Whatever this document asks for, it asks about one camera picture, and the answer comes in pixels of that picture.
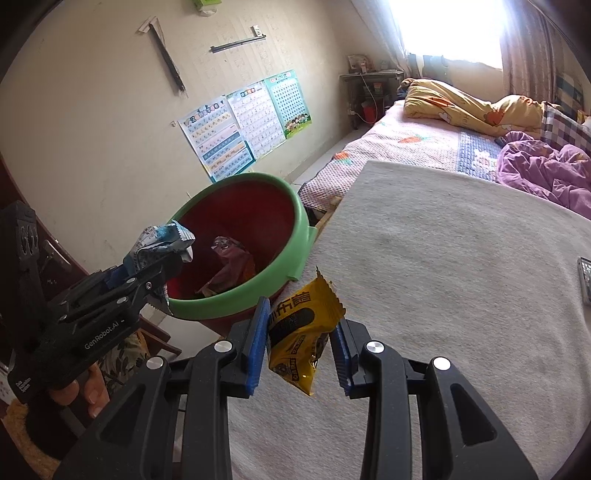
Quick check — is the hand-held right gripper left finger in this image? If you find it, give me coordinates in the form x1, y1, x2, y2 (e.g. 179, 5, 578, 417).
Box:
55, 298, 271, 480

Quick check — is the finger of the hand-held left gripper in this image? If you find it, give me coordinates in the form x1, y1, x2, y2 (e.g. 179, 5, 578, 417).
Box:
90, 265, 136, 284
46, 251, 182, 324

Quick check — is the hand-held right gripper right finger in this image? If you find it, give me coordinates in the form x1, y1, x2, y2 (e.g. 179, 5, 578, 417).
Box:
330, 318, 539, 480

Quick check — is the yellow black snack wrapper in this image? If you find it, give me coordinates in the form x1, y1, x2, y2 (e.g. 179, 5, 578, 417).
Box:
268, 267, 346, 397

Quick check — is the silver blue wrapper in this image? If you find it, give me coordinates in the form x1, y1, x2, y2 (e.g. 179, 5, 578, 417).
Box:
122, 220, 197, 318

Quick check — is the pink foil snack bag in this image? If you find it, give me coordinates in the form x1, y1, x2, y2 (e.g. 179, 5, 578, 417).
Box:
210, 235, 258, 282
196, 261, 254, 299

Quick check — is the red bucket with green rim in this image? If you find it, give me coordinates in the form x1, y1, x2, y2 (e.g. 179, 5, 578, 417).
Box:
164, 172, 319, 340

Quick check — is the person's left forearm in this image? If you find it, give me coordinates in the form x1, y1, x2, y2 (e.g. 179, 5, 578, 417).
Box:
0, 399, 62, 479

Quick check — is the person's left hand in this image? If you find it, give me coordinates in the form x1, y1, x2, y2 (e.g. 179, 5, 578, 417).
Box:
48, 364, 112, 418

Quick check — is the brown wooden door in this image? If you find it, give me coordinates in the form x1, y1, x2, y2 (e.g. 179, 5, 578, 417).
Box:
0, 152, 89, 296

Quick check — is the wooden chair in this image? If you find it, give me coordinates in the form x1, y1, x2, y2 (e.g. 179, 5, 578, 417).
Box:
139, 318, 182, 361

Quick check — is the dark floral cushion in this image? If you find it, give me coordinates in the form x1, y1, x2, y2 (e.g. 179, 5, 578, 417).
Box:
99, 332, 149, 398

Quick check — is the beige table cloth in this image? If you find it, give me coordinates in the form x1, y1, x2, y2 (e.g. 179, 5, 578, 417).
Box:
222, 161, 591, 480

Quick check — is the pink patterned bed sheet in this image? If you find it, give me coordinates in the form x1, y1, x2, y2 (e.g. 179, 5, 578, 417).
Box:
298, 102, 505, 219

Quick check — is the blue patterned mat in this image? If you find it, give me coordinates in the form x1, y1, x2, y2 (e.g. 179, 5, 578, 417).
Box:
457, 131, 505, 184

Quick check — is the metal towel bar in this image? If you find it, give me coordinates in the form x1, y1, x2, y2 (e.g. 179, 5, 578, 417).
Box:
209, 25, 268, 54

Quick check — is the purple quilt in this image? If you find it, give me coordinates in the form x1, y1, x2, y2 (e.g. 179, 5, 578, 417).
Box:
496, 130, 591, 216

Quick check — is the yellow quilt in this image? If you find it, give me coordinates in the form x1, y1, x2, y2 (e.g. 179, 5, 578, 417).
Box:
400, 78, 544, 140

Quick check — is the dark desk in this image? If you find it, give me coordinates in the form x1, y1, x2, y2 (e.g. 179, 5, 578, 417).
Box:
339, 69, 408, 131

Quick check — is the checkered pillow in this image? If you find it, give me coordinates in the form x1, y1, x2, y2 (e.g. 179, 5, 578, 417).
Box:
540, 102, 591, 156

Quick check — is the patterned curtain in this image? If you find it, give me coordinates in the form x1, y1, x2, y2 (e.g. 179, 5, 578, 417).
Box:
501, 0, 563, 103
351, 0, 408, 66

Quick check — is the bright window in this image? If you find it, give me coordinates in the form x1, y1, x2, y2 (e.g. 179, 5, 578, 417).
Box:
388, 0, 507, 71

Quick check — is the blue checkered cushion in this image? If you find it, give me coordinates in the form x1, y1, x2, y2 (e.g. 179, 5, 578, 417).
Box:
554, 69, 585, 121

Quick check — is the blue bordered wall poster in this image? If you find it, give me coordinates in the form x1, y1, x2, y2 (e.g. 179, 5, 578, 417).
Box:
179, 96, 256, 184

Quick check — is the white wall poster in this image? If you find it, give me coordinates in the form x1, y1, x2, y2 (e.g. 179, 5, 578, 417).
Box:
226, 82, 283, 160

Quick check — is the green wall poster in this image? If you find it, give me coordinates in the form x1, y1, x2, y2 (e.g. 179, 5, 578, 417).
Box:
264, 69, 313, 140

